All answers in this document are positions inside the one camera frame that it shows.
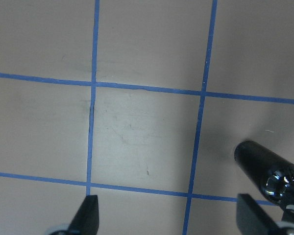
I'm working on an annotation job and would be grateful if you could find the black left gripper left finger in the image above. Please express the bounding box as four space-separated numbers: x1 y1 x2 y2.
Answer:
66 195 99 235

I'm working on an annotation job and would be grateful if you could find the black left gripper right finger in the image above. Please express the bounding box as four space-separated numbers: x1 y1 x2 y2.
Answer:
236 194 278 235

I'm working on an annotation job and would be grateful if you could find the dark wine bottle carried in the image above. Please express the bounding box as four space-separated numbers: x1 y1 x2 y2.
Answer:
234 141 294 210

